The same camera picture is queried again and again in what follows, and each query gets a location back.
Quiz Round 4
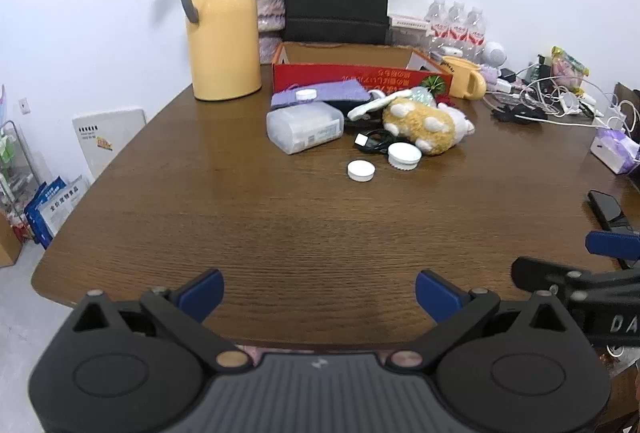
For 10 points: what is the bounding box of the colourful snack bag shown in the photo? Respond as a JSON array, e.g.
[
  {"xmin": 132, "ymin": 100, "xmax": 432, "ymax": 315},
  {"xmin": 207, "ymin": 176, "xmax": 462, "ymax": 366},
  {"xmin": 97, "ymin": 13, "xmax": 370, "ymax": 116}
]
[{"xmin": 550, "ymin": 46, "xmax": 590, "ymax": 89}]

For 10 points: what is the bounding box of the purple tissue pack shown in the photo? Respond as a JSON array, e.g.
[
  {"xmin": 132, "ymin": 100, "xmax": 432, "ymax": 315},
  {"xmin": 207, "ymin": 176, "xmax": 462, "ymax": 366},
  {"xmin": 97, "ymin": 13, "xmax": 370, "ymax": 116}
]
[{"xmin": 590, "ymin": 127, "xmax": 640, "ymax": 175}]

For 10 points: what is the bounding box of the yellow mug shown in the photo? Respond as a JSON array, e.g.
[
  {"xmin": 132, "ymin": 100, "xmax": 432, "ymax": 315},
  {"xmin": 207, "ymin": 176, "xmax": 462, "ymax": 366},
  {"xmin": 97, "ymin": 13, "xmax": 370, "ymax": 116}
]
[{"xmin": 441, "ymin": 56, "xmax": 487, "ymax": 100}]

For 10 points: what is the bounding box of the black cable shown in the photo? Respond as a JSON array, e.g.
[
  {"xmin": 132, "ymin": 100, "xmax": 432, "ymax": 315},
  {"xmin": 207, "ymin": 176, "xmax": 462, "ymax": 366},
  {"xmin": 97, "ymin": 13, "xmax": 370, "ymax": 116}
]
[{"xmin": 345, "ymin": 116, "xmax": 401, "ymax": 159}]

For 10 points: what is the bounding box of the shiny green packet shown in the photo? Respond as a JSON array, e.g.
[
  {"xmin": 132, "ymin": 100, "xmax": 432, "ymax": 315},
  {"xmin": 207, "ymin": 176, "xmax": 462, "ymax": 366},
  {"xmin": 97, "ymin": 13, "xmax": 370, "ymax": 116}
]
[{"xmin": 407, "ymin": 87, "xmax": 437, "ymax": 106}]

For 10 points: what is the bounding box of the red cardboard box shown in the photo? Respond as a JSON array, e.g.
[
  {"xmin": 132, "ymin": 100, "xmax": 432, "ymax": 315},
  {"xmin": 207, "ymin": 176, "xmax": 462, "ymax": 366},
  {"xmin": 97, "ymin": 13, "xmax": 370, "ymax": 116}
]
[{"xmin": 271, "ymin": 42, "xmax": 455, "ymax": 98}]

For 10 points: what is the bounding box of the white floor appliance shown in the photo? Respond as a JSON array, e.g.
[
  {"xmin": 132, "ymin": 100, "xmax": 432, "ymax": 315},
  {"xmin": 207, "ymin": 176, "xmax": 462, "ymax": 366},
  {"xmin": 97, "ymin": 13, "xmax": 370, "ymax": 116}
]
[{"xmin": 71, "ymin": 108, "xmax": 148, "ymax": 181}]

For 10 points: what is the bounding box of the metal storage rack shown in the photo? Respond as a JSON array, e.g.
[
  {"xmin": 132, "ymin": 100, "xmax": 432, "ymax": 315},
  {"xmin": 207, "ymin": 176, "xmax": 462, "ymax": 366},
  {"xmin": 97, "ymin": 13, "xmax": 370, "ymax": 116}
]
[{"xmin": 0, "ymin": 120, "xmax": 43, "ymax": 214}]

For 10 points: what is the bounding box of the flat white box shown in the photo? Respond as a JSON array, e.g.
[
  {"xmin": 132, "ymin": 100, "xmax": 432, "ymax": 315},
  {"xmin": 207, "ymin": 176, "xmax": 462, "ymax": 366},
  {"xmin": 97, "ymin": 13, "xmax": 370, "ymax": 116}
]
[{"xmin": 388, "ymin": 13, "xmax": 432, "ymax": 34}]

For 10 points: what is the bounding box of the red artificial rose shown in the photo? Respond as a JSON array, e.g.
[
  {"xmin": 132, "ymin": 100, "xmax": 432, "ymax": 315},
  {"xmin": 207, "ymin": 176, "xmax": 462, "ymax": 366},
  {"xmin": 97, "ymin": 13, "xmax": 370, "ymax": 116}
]
[{"xmin": 419, "ymin": 74, "xmax": 460, "ymax": 110}]

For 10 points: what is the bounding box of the black phone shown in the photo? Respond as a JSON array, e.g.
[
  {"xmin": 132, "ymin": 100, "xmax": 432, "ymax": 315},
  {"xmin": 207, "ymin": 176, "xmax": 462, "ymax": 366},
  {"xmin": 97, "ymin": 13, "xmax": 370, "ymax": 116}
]
[{"xmin": 586, "ymin": 189, "xmax": 638, "ymax": 234}]

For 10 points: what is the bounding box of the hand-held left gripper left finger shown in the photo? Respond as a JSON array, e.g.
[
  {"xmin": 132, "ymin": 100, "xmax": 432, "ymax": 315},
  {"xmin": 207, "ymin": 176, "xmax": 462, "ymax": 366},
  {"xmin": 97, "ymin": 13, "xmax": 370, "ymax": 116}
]
[{"xmin": 72, "ymin": 269, "xmax": 253, "ymax": 375}]

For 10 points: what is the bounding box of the yellow thermos jug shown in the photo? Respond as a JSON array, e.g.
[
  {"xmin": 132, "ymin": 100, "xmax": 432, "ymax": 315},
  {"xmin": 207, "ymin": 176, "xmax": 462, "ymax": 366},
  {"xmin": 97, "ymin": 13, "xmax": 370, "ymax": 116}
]
[{"xmin": 178, "ymin": 0, "xmax": 263, "ymax": 102}]

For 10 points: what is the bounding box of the clear water bottle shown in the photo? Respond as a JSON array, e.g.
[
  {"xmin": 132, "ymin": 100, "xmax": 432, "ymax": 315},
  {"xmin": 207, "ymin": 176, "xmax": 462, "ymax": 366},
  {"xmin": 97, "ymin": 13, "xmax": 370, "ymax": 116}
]
[
  {"xmin": 446, "ymin": 2, "xmax": 468, "ymax": 56},
  {"xmin": 465, "ymin": 6, "xmax": 487, "ymax": 61},
  {"xmin": 424, "ymin": 0, "xmax": 448, "ymax": 54}
]

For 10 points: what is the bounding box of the navy pouch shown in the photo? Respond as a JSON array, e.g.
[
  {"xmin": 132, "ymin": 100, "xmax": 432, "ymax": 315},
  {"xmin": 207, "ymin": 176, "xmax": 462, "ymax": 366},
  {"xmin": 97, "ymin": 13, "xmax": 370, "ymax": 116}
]
[{"xmin": 320, "ymin": 98, "xmax": 376, "ymax": 124}]

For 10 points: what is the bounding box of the white round device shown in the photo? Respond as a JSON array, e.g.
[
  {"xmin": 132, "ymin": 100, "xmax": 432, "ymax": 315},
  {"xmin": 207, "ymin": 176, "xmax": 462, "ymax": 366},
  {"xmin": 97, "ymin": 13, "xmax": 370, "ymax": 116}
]
[{"xmin": 482, "ymin": 42, "xmax": 508, "ymax": 65}]

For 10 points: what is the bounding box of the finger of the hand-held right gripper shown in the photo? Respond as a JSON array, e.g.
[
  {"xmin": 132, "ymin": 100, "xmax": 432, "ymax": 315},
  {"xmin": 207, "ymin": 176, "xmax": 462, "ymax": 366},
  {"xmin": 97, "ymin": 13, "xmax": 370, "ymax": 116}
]
[
  {"xmin": 585, "ymin": 229, "xmax": 640, "ymax": 270},
  {"xmin": 511, "ymin": 255, "xmax": 582, "ymax": 303}
]

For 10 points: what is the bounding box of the purple wrapped vase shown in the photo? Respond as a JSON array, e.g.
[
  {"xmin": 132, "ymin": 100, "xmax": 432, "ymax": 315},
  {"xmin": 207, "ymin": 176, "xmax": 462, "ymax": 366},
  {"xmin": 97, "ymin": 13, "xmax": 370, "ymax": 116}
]
[{"xmin": 250, "ymin": 0, "xmax": 287, "ymax": 65}]

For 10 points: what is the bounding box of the clear plastic box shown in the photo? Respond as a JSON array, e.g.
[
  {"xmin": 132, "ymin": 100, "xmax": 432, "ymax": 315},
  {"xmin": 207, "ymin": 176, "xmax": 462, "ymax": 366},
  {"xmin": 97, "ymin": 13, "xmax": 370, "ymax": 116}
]
[{"xmin": 266, "ymin": 100, "xmax": 346, "ymax": 156}]

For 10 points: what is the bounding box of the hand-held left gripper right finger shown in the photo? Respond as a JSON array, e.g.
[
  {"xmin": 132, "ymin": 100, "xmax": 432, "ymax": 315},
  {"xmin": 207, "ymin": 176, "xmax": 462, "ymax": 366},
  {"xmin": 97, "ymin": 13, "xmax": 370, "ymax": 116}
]
[{"xmin": 389, "ymin": 269, "xmax": 572, "ymax": 373}]

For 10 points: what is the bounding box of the bundle of white cables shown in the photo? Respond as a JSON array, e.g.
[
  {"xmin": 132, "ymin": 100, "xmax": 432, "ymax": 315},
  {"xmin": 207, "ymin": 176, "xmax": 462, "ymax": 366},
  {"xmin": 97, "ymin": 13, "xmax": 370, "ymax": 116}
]
[{"xmin": 492, "ymin": 63, "xmax": 640, "ymax": 139}]

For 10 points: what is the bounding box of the yellow plush toy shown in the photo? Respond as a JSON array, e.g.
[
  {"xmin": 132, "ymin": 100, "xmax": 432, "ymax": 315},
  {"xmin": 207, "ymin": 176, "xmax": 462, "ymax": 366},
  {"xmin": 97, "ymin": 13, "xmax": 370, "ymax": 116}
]
[{"xmin": 382, "ymin": 97, "xmax": 476, "ymax": 156}]

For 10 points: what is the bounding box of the brown cardboard carton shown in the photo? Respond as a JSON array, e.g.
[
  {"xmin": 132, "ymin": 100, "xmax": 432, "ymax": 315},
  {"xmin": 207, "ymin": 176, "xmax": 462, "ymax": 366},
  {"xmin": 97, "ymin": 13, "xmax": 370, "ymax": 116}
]
[{"xmin": 0, "ymin": 213, "xmax": 23, "ymax": 269}]

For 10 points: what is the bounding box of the white round lid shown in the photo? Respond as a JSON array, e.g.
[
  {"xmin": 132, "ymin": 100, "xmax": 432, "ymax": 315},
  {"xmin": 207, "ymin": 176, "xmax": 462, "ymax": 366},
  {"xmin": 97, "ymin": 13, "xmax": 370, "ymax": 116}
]
[
  {"xmin": 347, "ymin": 160, "xmax": 376, "ymax": 183},
  {"xmin": 387, "ymin": 142, "xmax": 423, "ymax": 171}
]

